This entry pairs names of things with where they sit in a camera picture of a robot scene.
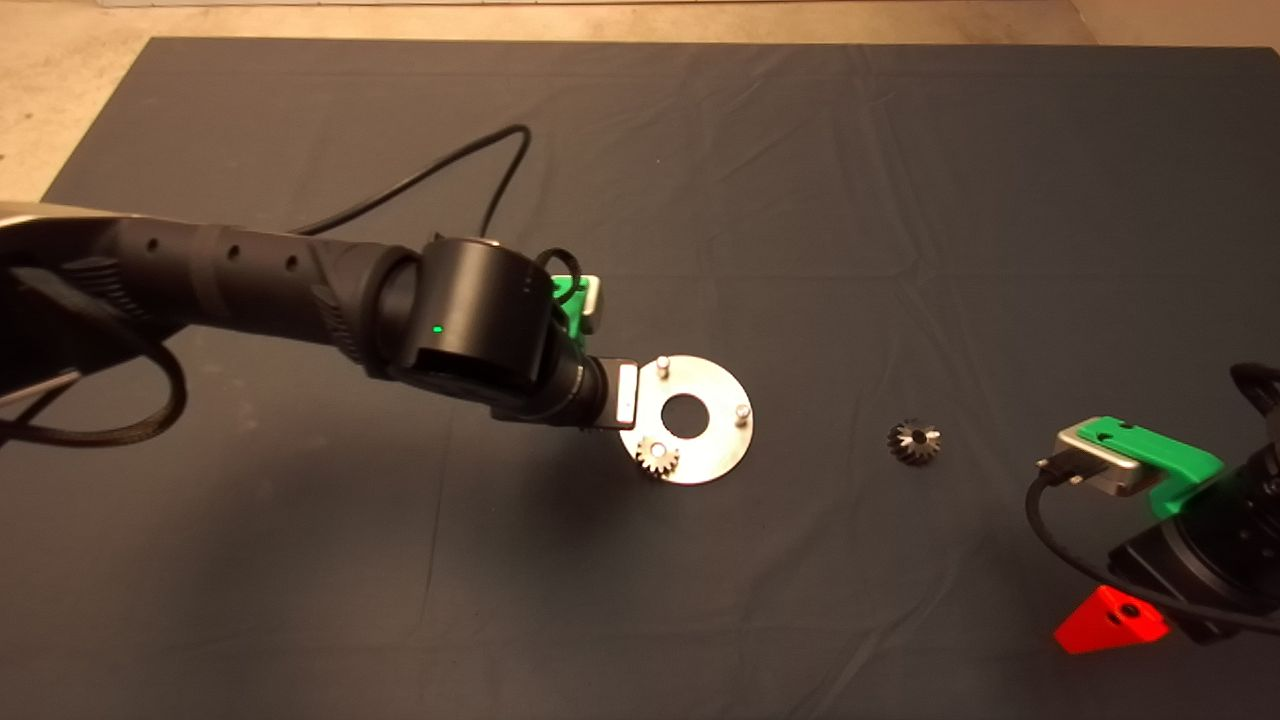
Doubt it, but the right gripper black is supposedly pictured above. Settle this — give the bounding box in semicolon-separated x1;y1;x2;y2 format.
1054;484;1265;655

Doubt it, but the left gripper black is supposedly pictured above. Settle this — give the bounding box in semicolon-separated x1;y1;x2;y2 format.
588;357;640;432

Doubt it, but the small steel spur gear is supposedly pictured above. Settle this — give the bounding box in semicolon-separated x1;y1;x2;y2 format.
887;418;943;467
636;438;683;479

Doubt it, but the round metal carrier plate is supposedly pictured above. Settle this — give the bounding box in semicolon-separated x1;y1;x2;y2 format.
617;355;755;487

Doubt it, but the dark grey table cloth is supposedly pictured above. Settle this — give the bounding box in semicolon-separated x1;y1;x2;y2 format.
0;37;1280;720

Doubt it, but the left green camera mount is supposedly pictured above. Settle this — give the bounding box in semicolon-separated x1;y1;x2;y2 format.
552;276;593;339

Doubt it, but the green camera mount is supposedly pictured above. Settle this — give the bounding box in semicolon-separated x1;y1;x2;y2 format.
552;276;593;339
1080;417;1227;519

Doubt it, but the right silver camera box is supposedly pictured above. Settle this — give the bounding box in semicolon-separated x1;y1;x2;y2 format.
1057;425;1146;498

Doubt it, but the right green camera mount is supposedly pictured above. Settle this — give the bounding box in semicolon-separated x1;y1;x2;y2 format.
1080;417;1227;519

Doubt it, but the left thin black camera cable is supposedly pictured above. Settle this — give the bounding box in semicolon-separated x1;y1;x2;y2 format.
293;124;583;306

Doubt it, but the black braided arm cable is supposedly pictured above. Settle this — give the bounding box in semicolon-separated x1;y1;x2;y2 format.
0;268;189;448

